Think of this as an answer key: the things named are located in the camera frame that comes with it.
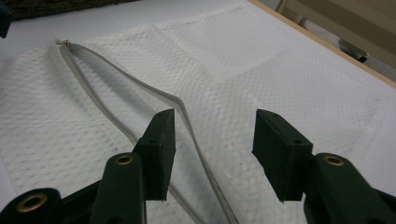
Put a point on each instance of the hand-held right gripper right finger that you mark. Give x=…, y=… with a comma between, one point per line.
x=283, y=155

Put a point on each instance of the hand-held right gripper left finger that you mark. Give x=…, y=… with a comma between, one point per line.
x=155, y=155

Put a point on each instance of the white mesh laundry bag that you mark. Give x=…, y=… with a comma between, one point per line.
x=249, y=77

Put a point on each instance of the wooden table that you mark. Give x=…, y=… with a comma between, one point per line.
x=327, y=46

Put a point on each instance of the black curved object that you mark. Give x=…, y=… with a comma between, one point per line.
x=353, y=51

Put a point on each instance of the light wooden desk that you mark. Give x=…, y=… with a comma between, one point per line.
x=358, y=18

